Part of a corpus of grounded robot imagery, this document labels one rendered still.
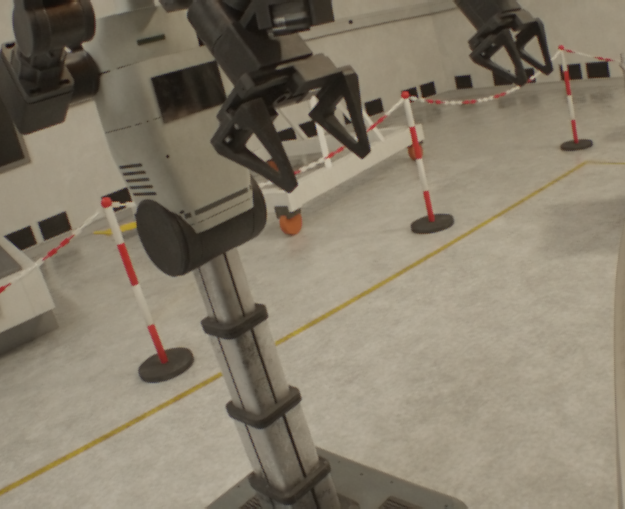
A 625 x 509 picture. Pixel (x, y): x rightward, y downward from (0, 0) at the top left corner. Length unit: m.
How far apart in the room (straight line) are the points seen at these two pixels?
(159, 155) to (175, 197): 0.08
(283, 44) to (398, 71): 9.62
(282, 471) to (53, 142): 6.41
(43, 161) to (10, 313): 3.57
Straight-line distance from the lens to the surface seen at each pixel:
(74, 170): 7.46
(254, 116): 0.48
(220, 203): 1.08
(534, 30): 0.95
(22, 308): 4.09
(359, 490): 1.59
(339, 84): 0.57
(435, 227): 3.98
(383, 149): 5.62
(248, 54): 0.52
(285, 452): 1.32
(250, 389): 1.23
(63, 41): 0.91
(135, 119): 1.03
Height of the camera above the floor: 1.31
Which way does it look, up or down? 18 degrees down
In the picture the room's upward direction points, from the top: 15 degrees counter-clockwise
